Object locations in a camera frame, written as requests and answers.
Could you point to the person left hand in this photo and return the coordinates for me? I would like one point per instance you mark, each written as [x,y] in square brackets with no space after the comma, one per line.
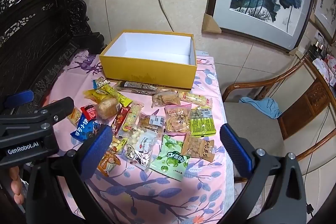
[16,185]

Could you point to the yellow rice cracker pack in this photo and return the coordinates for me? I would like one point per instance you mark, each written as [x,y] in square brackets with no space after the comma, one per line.
[132,115]

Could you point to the small blue edged snack pack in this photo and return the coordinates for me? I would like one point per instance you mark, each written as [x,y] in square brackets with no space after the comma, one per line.
[100,82]

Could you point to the blue cookie snack bag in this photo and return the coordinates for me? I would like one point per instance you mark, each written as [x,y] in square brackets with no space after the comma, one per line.
[85,129]

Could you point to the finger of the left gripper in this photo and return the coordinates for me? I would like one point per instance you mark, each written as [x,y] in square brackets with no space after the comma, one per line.
[54,112]
[19,99]

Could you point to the clear brown biscuit pack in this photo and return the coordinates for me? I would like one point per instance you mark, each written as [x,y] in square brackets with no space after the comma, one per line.
[165,98]

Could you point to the yellow cardboard box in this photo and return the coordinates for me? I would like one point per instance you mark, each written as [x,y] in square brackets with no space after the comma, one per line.
[151,57]

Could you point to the long yellow snack bar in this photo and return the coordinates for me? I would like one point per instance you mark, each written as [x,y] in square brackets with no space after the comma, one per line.
[123,100]

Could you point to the orange cracker snack pack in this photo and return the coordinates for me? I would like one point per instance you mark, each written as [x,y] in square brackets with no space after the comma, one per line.
[107,163]

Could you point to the cardboard corner protector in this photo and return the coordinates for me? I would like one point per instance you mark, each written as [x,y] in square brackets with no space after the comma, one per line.
[209,25]

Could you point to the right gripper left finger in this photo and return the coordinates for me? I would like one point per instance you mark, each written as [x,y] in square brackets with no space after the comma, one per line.
[90,153]

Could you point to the red snack packet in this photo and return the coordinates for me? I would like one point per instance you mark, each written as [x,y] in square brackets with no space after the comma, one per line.
[89,112]

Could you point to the dark carved wooden furniture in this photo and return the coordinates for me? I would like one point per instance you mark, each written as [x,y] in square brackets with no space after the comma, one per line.
[38,38]

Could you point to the blue cloth on chair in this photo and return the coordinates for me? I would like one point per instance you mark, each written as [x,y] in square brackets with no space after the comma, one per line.
[267,106]

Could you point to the red sausage stick pack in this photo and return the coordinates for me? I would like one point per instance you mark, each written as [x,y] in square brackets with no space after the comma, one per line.
[119,119]

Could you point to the black white snack pack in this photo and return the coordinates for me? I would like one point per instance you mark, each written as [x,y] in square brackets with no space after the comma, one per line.
[140,154]

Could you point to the brown peanut snack pack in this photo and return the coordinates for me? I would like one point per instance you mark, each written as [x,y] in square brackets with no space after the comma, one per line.
[198,148]

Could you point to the long dark snack bar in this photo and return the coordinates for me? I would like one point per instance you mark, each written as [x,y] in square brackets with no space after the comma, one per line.
[137,88]

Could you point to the labelled brown cake pack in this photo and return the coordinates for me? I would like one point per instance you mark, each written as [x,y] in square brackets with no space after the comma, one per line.
[153,123]

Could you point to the white candy ball pack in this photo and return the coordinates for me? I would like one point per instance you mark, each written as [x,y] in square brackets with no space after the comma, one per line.
[119,142]

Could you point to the lime green snack pack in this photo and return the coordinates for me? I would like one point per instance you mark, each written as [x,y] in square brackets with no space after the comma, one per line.
[201,122]

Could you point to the pale yellow wafer pack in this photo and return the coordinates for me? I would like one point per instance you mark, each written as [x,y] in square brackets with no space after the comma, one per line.
[194,99]

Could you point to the green candy bag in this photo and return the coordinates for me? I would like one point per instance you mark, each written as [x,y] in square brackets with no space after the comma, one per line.
[169,161]

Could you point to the pink cracker pack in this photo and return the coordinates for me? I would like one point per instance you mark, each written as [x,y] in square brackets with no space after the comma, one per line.
[177,119]

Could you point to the pink floral tablecloth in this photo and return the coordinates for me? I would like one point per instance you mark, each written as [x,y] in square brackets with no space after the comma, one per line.
[131,195]

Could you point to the small orange cracker pack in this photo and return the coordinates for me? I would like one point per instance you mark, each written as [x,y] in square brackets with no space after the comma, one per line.
[74,117]

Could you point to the clear bread bun pack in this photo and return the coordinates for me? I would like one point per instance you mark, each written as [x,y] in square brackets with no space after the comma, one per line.
[108,108]

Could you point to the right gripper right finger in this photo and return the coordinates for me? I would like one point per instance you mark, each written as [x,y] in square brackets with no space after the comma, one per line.
[240,150]

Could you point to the wooden armchair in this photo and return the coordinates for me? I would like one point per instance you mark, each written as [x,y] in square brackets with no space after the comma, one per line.
[306,124]

